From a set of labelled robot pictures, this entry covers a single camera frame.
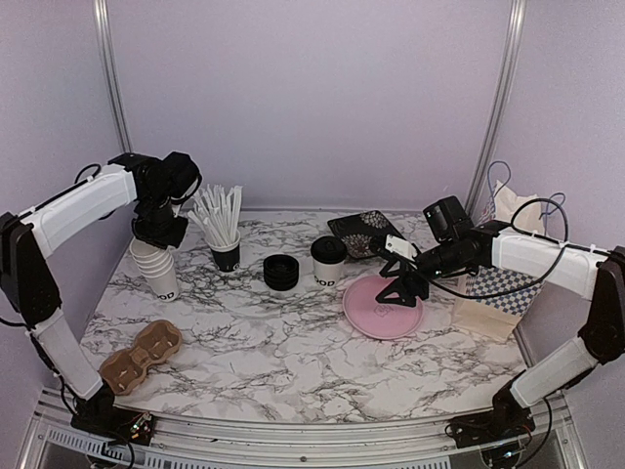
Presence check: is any brown cardboard cup carrier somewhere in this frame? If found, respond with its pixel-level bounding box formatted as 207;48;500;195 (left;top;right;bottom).
99;320;183;396

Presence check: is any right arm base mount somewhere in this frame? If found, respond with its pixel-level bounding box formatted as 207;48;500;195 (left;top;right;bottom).
444;410;536;448

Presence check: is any stack of white paper cups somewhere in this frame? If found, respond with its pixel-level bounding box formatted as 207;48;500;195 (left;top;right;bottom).
129;238;180;302

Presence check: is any blue checkered paper bag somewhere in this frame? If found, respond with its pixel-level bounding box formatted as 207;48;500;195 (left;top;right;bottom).
452;160;557;341

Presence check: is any stack of black lids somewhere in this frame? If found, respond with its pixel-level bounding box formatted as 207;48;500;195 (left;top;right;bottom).
263;254;300;291

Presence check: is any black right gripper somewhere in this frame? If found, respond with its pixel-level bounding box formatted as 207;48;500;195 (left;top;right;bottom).
376;237;471;307

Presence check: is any dark floral square plate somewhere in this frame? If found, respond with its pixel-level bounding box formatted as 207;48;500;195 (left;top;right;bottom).
327;210;403;260

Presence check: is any black cup holding straws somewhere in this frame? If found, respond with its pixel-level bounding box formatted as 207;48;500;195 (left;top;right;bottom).
209;231;240;273

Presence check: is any black plastic cup lid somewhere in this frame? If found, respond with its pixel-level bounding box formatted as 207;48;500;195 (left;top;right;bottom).
311;235;348;265

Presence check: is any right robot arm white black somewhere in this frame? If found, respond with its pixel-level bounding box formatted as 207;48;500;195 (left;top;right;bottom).
381;196;624;438

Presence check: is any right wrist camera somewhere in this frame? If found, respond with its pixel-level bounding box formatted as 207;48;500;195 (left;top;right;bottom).
369;234;420;259

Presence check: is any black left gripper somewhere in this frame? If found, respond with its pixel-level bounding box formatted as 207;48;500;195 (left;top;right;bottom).
132;188;188;248

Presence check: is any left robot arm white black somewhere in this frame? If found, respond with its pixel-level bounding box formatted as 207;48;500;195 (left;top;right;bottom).
1;152;202;401

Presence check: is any white paper coffee cup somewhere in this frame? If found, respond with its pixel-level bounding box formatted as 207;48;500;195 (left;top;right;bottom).
312;259;345;288

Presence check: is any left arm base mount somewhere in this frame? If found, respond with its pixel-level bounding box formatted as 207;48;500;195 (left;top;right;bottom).
71;387;156;446

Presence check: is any pink round plate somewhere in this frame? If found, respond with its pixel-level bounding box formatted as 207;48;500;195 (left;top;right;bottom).
343;276;424;340

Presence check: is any aluminium front rail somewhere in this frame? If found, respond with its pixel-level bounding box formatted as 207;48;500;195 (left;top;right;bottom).
17;388;588;468

